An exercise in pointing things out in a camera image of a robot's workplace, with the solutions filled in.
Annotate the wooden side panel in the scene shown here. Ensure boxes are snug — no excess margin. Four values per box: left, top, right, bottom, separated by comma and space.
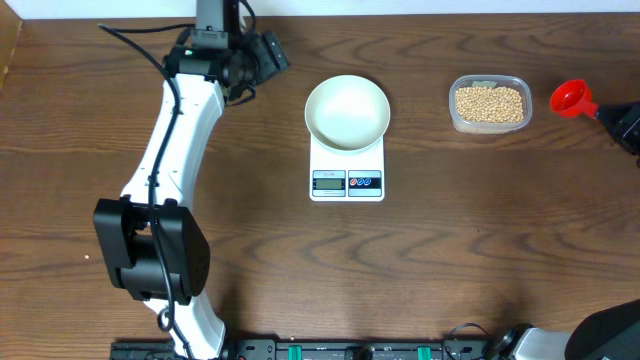
0, 0, 23, 87

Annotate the cream round bowl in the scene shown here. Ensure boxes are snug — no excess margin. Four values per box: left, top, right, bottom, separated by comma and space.
304, 75, 391, 154

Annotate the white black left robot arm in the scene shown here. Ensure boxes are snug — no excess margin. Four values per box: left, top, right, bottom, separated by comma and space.
93, 0, 288, 359

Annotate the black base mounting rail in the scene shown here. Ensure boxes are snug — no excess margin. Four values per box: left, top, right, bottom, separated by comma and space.
109, 338, 501, 360

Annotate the clear container of soybeans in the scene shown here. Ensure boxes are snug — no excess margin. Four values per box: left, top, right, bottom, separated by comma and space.
448, 75, 533, 135

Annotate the white digital kitchen scale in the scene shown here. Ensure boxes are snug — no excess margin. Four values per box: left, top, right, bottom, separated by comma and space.
309, 137, 386, 202

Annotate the red plastic measuring scoop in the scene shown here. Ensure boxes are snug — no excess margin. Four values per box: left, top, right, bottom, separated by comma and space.
549, 79, 599, 119

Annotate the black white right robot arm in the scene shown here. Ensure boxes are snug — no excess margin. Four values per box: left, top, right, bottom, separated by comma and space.
485, 101, 639, 360

